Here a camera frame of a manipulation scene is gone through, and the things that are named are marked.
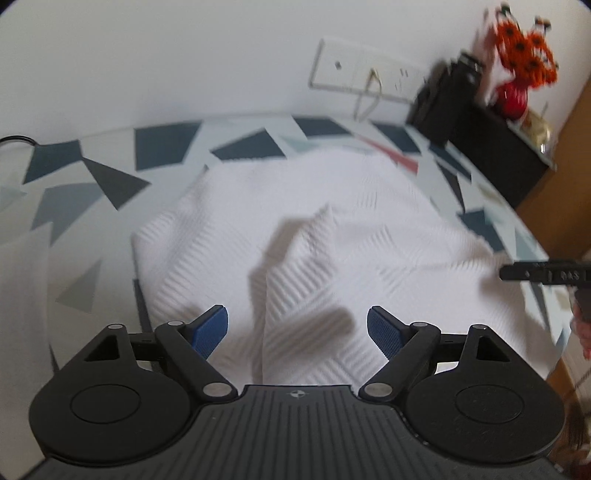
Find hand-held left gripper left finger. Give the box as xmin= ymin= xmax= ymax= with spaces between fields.
xmin=62 ymin=304 xmax=234 ymax=401

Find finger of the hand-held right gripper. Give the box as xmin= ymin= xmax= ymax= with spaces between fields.
xmin=499 ymin=261 xmax=543 ymax=283

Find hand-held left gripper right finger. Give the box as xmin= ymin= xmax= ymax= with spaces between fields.
xmin=359 ymin=305 xmax=543 ymax=401

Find white textured sweater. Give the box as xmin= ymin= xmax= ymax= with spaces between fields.
xmin=131 ymin=147 xmax=561 ymax=386

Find person's right hand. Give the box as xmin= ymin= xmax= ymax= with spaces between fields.
xmin=570 ymin=302 xmax=591 ymax=361

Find black water dispenser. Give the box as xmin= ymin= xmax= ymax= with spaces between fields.
xmin=450 ymin=99 xmax=557 ymax=208

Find cream mug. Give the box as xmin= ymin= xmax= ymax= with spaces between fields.
xmin=521 ymin=108 xmax=552 ymax=146

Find red vase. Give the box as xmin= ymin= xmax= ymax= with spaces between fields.
xmin=496 ymin=80 xmax=529 ymax=118

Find wooden door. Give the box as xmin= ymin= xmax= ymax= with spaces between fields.
xmin=515 ymin=65 xmax=591 ymax=261

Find geometric patterned tablecloth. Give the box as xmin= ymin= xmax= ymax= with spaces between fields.
xmin=0 ymin=114 xmax=575 ymax=370

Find orange artificial flowers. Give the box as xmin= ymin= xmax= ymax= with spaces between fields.
xmin=489 ymin=2 xmax=561 ymax=88

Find white cable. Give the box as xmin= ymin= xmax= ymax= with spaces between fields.
xmin=355 ymin=68 xmax=383 ymax=121

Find white wall socket panel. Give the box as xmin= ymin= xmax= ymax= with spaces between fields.
xmin=308 ymin=37 xmax=428 ymax=103

